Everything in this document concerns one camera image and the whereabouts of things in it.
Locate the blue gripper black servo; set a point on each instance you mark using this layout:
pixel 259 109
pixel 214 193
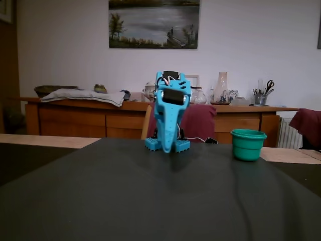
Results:
pixel 170 113

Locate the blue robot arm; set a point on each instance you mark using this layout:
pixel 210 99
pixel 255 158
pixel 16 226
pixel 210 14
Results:
pixel 181 146

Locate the black table clamp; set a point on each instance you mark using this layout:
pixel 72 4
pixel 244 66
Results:
pixel 182 134
pixel 155 133

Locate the painted porcelain tureen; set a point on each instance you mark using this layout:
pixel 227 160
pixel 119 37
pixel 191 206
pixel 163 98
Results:
pixel 150 93

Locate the chair with maroon cover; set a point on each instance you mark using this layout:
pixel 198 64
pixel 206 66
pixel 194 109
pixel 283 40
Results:
pixel 200 120
pixel 308 125

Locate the round clear glass bowl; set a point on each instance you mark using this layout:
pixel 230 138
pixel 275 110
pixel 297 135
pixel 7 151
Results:
pixel 199 98

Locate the tall pink glass vase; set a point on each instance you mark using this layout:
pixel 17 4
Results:
pixel 221 90

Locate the small green yellow jar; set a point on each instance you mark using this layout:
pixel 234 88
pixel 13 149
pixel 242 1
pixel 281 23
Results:
pixel 100 88

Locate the blue white ceramic pot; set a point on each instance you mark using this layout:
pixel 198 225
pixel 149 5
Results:
pixel 232 95

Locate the large black table mat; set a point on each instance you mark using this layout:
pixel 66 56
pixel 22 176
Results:
pixel 125 195

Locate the folded white grey cloth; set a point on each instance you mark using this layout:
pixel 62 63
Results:
pixel 82 96

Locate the green plastic cup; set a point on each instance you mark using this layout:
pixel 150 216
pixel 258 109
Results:
pixel 247 148

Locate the wooden sideboard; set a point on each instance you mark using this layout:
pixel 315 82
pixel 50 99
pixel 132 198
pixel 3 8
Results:
pixel 75 120

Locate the lake landscape painting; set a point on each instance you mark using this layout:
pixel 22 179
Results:
pixel 153 22

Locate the metal pen holder cup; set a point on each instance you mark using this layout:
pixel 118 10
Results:
pixel 260 99

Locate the dark shallow bowl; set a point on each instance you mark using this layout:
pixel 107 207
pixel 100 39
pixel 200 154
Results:
pixel 47 89

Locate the white radiator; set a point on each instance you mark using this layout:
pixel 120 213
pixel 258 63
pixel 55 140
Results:
pixel 288 135

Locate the small black table mat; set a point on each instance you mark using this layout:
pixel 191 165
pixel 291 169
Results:
pixel 301 175
pixel 27 158

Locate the dark wall frame edge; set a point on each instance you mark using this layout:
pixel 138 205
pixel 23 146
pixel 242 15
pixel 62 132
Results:
pixel 319 25

